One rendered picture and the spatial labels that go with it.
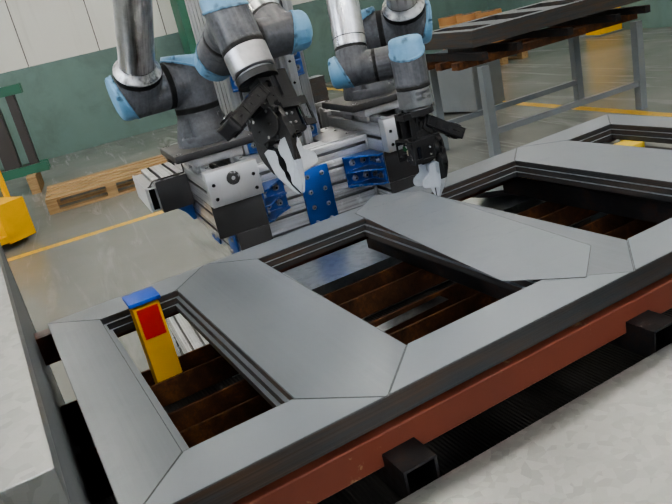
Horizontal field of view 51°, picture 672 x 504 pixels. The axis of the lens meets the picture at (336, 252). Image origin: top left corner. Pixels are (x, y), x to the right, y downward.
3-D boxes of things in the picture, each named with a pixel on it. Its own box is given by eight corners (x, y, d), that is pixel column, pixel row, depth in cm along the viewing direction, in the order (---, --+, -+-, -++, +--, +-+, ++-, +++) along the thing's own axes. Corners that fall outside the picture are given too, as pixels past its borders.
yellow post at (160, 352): (188, 389, 137) (159, 301, 130) (164, 400, 135) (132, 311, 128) (181, 380, 141) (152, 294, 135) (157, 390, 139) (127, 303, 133)
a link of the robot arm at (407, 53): (421, 30, 153) (422, 33, 145) (430, 81, 157) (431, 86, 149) (386, 38, 154) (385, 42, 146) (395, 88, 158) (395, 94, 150)
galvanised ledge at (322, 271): (617, 172, 212) (616, 163, 211) (220, 340, 162) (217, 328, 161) (567, 165, 229) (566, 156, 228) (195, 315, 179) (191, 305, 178)
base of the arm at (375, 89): (336, 99, 208) (328, 65, 204) (381, 86, 212) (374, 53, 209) (357, 102, 194) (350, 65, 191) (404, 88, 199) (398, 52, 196)
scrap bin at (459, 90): (505, 102, 684) (497, 42, 664) (477, 114, 660) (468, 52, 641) (457, 104, 731) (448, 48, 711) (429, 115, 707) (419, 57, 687)
